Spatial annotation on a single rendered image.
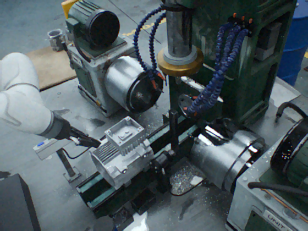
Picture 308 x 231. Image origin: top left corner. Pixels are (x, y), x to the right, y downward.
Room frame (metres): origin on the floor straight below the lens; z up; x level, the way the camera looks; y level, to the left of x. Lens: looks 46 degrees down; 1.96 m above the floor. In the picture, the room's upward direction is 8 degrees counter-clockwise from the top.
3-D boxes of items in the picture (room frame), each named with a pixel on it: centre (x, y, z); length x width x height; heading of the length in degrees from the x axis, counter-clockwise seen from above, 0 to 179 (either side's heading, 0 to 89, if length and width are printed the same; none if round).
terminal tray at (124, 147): (0.73, 0.11, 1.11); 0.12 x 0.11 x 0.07; 126
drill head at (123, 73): (1.17, 0.10, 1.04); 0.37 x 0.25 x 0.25; 35
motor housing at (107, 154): (0.71, 0.14, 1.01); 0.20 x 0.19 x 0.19; 126
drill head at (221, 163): (0.61, -0.29, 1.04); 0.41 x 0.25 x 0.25; 35
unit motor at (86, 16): (1.39, 0.28, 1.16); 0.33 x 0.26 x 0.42; 35
